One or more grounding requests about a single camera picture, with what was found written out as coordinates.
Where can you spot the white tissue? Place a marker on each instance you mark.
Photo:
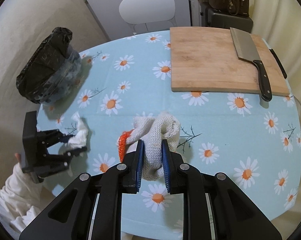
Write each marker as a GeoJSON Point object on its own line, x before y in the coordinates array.
{"type": "Point", "coordinates": [79, 140]}

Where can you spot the white orange knit glove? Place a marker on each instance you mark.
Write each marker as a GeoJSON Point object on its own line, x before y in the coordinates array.
{"type": "Point", "coordinates": [152, 131]}

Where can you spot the cleaver with black handle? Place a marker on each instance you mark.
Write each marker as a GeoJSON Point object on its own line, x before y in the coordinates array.
{"type": "Point", "coordinates": [246, 50]}

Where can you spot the person's left hand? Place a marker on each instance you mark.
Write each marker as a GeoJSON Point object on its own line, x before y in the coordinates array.
{"type": "Point", "coordinates": [18, 157]}

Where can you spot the white cabinet door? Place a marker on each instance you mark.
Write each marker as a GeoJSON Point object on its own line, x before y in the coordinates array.
{"type": "Point", "coordinates": [107, 13]}

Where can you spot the white left sleeve forearm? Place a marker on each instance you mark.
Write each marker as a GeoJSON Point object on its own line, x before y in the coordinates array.
{"type": "Point", "coordinates": [21, 200]}

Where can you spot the trash bin with black bag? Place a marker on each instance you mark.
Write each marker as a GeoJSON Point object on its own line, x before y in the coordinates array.
{"type": "Point", "coordinates": [51, 72]}

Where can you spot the white chair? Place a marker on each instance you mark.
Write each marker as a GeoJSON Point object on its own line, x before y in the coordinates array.
{"type": "Point", "coordinates": [135, 12]}

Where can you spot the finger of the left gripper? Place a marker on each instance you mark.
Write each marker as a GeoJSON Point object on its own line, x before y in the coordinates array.
{"type": "Point", "coordinates": [69, 154]}
{"type": "Point", "coordinates": [54, 136]}

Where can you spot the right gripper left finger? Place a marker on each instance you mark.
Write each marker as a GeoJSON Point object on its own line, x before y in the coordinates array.
{"type": "Point", "coordinates": [90, 207]}

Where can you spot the wooden cutting board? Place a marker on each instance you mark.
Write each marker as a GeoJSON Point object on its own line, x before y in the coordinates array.
{"type": "Point", "coordinates": [204, 59]}

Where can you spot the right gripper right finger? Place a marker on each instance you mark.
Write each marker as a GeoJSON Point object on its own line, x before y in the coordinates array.
{"type": "Point", "coordinates": [214, 207]}

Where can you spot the dark storage box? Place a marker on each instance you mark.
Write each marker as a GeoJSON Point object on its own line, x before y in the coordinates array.
{"type": "Point", "coordinates": [216, 19]}

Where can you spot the daisy pattern blue tablecloth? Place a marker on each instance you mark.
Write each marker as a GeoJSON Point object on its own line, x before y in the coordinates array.
{"type": "Point", "coordinates": [257, 144]}

